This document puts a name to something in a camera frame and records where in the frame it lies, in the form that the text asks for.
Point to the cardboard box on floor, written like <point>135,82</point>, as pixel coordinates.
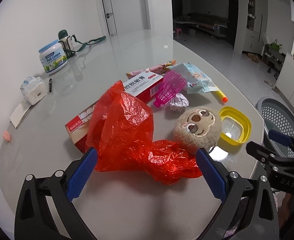
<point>253,57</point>

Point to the flat white paper card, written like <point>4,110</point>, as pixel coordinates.
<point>20,112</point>

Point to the yellow rimmed container lid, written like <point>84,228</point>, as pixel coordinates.
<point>236,127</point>

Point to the grey perforated laundry basket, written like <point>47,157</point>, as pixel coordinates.
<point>276,117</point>

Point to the yellow foam dart orange tip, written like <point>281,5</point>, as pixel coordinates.
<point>221,95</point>

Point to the red white toothpaste box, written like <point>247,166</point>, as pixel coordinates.
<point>144,86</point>

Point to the pink snack wrapper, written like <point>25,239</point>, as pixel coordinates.
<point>159,69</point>

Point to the small black pen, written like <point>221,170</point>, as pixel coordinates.
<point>50,83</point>

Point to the red plastic bag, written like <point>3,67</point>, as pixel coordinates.
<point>121,130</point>

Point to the white door with handle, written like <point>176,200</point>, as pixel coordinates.
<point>125,16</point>

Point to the blue cartoon wet wipes pack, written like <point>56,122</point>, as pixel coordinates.
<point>196,81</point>

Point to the crumpled white paper ball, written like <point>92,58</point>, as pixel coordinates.
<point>179,103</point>

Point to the small pink eraser blob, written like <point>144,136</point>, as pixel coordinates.
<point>6,136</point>

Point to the white tissue pack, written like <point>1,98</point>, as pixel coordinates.
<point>33,89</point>

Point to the green bag on rack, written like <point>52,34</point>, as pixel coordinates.
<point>275,46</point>

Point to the green lidded water bottle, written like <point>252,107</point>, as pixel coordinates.
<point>66,41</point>

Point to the small pink stool far room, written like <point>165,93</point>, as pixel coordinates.
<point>178,32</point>

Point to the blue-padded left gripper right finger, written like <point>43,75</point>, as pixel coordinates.
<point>248,209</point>

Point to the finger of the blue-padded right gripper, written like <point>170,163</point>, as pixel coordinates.
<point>285,140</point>
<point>269,157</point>

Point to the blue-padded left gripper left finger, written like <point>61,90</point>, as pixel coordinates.
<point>33,219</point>

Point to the pink plastic fan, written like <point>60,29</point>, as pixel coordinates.
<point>172,83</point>

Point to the beige plush monkey toy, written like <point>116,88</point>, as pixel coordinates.
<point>198,127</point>

